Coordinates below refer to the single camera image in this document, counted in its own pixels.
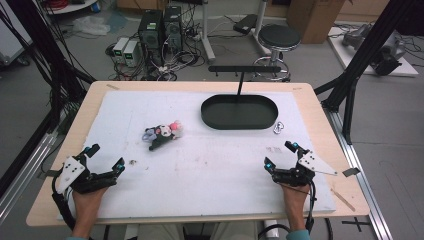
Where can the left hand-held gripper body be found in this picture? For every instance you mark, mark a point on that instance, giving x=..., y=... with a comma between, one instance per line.
x=71, y=171

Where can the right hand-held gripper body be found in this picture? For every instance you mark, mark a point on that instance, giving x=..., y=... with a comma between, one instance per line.
x=316, y=163

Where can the person's left hand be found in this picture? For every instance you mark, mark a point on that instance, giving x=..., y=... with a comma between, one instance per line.
x=86, y=203

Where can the person's right hand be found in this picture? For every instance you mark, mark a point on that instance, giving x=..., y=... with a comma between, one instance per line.
x=296, y=201

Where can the silver metal carabiner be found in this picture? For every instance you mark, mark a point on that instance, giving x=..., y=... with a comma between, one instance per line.
x=278, y=127

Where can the black tape piece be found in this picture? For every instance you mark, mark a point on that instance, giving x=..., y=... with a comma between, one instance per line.
x=351, y=172

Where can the thin wooden stick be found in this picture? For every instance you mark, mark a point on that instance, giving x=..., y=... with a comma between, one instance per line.
x=342, y=200

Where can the white foam mat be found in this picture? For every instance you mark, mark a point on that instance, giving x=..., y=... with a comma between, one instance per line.
x=206, y=173

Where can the white bench power supply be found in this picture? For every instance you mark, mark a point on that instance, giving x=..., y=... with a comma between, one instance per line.
x=130, y=53
x=120, y=48

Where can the black round stool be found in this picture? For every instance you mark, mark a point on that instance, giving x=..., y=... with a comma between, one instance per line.
x=279, y=37

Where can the clear plastic bag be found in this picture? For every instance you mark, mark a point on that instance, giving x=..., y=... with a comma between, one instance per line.
x=90, y=25

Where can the brown cardboard box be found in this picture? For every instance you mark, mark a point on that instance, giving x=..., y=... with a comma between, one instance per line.
x=313, y=20

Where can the black computer tower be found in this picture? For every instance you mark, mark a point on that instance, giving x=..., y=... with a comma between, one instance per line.
x=150, y=33
x=173, y=28

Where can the black power adapter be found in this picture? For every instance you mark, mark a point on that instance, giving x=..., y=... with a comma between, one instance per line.
x=245, y=24

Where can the white board with grey devices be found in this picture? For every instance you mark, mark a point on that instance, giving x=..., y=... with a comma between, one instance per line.
x=383, y=46

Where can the white desk leg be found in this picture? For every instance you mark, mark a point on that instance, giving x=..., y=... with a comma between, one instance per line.
x=206, y=33

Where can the aluminium rail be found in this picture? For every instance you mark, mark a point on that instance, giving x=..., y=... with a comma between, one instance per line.
x=360, y=173
x=23, y=173

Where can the black metal frame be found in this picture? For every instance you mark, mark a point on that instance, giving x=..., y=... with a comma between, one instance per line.
x=50, y=50
x=360, y=60

